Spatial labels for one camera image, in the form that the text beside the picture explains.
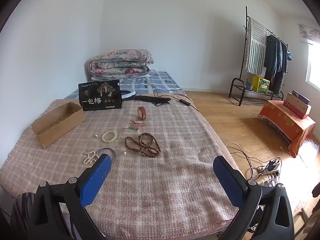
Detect dark hanging clothes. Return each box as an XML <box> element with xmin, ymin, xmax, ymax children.
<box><xmin>263</xmin><ymin>34</ymin><xmax>288</xmax><ymax>95</ymax></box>

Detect cream bead bracelet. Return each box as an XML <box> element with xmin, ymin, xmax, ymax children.
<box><xmin>101</xmin><ymin>131</ymin><xmax>118</xmax><ymax>143</ymax></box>

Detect black hair straightener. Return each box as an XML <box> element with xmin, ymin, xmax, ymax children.
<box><xmin>135</xmin><ymin>94</ymin><xmax>172</xmax><ymax>104</ymax></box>

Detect black clothes rack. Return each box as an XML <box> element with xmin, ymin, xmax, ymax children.
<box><xmin>229</xmin><ymin>6</ymin><xmax>288</xmax><ymax>106</ymax></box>

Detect striped hanging cloth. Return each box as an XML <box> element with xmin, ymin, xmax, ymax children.
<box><xmin>244</xmin><ymin>17</ymin><xmax>267</xmax><ymax>77</ymax></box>

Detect tan long box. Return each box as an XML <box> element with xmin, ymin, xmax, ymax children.
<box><xmin>286</xmin><ymin>92</ymin><xmax>312</xmax><ymax>115</ymax></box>

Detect black snack bag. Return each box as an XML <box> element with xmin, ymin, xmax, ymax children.
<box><xmin>78</xmin><ymin>79</ymin><xmax>123</xmax><ymax>111</ymax></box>

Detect orange cloth covered table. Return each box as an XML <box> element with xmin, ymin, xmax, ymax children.
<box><xmin>258</xmin><ymin>100</ymin><xmax>316</xmax><ymax>158</ymax></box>

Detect bright window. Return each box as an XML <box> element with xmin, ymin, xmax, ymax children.
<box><xmin>305</xmin><ymin>44</ymin><xmax>320</xmax><ymax>90</ymax></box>

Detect brown bead necklace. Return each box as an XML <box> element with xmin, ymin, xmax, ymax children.
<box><xmin>124</xmin><ymin>132</ymin><xmax>162</xmax><ymax>158</ymax></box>

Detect red string green pendant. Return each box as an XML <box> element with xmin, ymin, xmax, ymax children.
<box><xmin>123</xmin><ymin>119</ymin><xmax>147</xmax><ymax>131</ymax></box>

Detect purple gift box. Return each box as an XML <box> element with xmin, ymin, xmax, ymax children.
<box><xmin>292</xmin><ymin>90</ymin><xmax>312</xmax><ymax>105</ymax></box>

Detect white ring light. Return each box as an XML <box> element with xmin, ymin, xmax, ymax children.
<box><xmin>119</xmin><ymin>90</ymin><xmax>137</xmax><ymax>102</ymax></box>

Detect red long box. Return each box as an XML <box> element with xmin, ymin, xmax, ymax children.
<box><xmin>283</xmin><ymin>101</ymin><xmax>309</xmax><ymax>120</ymax></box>

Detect black cable with switch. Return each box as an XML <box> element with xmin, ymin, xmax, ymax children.
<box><xmin>153</xmin><ymin>90</ymin><xmax>198</xmax><ymax>112</ymax></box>

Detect folded floral quilt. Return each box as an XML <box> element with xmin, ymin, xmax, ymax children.
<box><xmin>88</xmin><ymin>49</ymin><xmax>155</xmax><ymax>78</ymax></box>

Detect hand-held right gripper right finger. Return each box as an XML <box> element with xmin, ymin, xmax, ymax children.
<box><xmin>213</xmin><ymin>156</ymin><xmax>295</xmax><ymax>240</ymax></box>

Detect yellow crate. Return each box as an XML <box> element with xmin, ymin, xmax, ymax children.
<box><xmin>252</xmin><ymin>75</ymin><xmax>270</xmax><ymax>93</ymax></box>

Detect power strip with cables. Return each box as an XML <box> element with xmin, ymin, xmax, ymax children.
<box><xmin>226</xmin><ymin>144</ymin><xmax>284</xmax><ymax>180</ymax></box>

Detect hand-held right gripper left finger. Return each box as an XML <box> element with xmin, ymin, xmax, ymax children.
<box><xmin>28</xmin><ymin>154</ymin><xmax>113</xmax><ymax>240</ymax></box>

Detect white pearl necklace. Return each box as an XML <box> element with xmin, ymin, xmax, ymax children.
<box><xmin>84</xmin><ymin>151</ymin><xmax>100</xmax><ymax>166</ymax></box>

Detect blue patterned bed sheet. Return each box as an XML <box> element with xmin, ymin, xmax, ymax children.
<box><xmin>64</xmin><ymin>70</ymin><xmax>187</xmax><ymax>100</ymax></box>

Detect white power strip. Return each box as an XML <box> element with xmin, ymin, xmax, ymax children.
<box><xmin>257</xmin><ymin>165</ymin><xmax>280</xmax><ymax>176</ymax></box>

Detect thin metal bangle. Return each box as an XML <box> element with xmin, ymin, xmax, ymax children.
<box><xmin>95</xmin><ymin>147</ymin><xmax>116</xmax><ymax>163</ymax></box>

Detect floral curtain valance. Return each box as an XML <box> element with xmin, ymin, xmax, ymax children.
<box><xmin>297</xmin><ymin>23</ymin><xmax>320</xmax><ymax>46</ymax></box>

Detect cardboard box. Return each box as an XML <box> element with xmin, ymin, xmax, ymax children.
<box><xmin>32</xmin><ymin>102</ymin><xmax>85</xmax><ymax>148</ymax></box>

